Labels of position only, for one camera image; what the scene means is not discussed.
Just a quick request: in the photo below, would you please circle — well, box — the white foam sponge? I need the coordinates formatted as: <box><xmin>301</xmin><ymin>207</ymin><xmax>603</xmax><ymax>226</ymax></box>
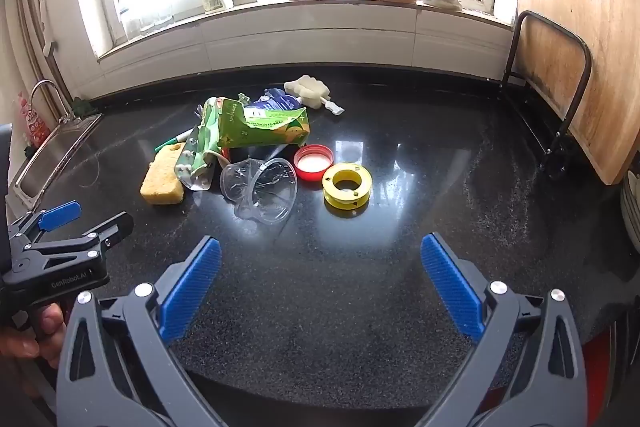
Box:
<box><xmin>284</xmin><ymin>75</ymin><xmax>332</xmax><ymax>110</ymax></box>

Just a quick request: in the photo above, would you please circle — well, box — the green juice carton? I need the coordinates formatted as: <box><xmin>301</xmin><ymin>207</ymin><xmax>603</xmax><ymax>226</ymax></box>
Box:
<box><xmin>241</xmin><ymin>103</ymin><xmax>310</xmax><ymax>148</ymax></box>

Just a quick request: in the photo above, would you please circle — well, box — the clear plastic cup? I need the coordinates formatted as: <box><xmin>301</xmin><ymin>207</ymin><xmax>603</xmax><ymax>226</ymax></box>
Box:
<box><xmin>220</xmin><ymin>158</ymin><xmax>299</xmax><ymax>224</ymax></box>

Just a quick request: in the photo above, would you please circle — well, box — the black metal rack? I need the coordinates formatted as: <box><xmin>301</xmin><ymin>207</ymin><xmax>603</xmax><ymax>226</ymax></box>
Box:
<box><xmin>500</xmin><ymin>10</ymin><xmax>593</xmax><ymax>180</ymax></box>

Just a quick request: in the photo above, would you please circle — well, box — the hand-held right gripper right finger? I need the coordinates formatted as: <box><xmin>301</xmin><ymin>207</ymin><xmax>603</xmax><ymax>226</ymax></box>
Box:
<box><xmin>420</xmin><ymin>232</ymin><xmax>588</xmax><ymax>427</ymax></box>

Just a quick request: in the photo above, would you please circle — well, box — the stack of white plates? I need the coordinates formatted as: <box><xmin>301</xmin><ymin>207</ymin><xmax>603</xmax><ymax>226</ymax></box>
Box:
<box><xmin>620</xmin><ymin>169</ymin><xmax>640</xmax><ymax>253</ymax></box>

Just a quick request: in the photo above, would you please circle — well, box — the person's left hand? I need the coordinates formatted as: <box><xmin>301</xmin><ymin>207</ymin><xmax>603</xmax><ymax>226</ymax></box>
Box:
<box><xmin>0</xmin><ymin>304</ymin><xmax>67</xmax><ymax>370</ymax></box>

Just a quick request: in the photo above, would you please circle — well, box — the steel sink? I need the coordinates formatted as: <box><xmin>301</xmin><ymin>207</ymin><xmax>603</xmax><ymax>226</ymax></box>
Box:
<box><xmin>10</xmin><ymin>113</ymin><xmax>103</xmax><ymax>202</ymax></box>

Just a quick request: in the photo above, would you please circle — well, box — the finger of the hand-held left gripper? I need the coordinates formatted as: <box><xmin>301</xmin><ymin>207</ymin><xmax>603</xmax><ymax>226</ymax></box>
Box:
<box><xmin>9</xmin><ymin>201</ymin><xmax>82</xmax><ymax>244</ymax></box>
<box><xmin>12</xmin><ymin>212</ymin><xmax>135</xmax><ymax>275</ymax></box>

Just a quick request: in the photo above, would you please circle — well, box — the red patterned bottle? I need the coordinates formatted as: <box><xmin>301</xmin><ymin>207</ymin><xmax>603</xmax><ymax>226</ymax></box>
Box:
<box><xmin>17</xmin><ymin>92</ymin><xmax>51</xmax><ymax>148</ymax></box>

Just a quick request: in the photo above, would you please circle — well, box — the green snack bag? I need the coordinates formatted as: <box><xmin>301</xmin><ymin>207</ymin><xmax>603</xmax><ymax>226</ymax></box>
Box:
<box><xmin>195</xmin><ymin>95</ymin><xmax>247</xmax><ymax>160</ymax></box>

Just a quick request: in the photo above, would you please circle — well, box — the chrome faucet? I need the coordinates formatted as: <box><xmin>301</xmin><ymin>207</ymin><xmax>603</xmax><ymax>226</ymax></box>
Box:
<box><xmin>29</xmin><ymin>79</ymin><xmax>76</xmax><ymax>125</ymax></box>

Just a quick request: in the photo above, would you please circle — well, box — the yellow sponge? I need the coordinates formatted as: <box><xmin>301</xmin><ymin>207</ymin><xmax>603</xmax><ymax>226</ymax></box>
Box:
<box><xmin>140</xmin><ymin>143</ymin><xmax>185</xmax><ymax>206</ymax></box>

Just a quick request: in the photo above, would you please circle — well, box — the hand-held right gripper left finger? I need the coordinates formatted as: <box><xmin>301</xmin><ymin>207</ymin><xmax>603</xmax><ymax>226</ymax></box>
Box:
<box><xmin>56</xmin><ymin>236</ymin><xmax>236</xmax><ymax>427</ymax></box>

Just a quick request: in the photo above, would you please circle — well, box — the red plastic lid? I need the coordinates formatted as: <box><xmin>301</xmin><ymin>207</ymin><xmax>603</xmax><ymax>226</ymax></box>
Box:
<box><xmin>293</xmin><ymin>145</ymin><xmax>334</xmax><ymax>182</ymax></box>

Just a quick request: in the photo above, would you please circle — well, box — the grey wall pipe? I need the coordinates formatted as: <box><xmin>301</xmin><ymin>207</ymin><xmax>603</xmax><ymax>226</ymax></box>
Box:
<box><xmin>17</xmin><ymin>0</ymin><xmax>66</xmax><ymax>118</ymax></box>

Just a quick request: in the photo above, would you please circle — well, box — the green marker pen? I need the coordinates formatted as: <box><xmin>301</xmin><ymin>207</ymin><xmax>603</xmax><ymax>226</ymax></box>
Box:
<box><xmin>154</xmin><ymin>129</ymin><xmax>196</xmax><ymax>154</ymax></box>

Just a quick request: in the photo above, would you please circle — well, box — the wooden cutting board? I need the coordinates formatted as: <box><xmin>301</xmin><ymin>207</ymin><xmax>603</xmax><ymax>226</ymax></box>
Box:
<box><xmin>495</xmin><ymin>0</ymin><xmax>640</xmax><ymax>186</ymax></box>

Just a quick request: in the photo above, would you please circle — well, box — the yellow tape spool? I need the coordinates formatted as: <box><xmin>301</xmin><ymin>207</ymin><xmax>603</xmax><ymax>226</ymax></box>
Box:
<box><xmin>322</xmin><ymin>162</ymin><xmax>370</xmax><ymax>210</ymax></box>

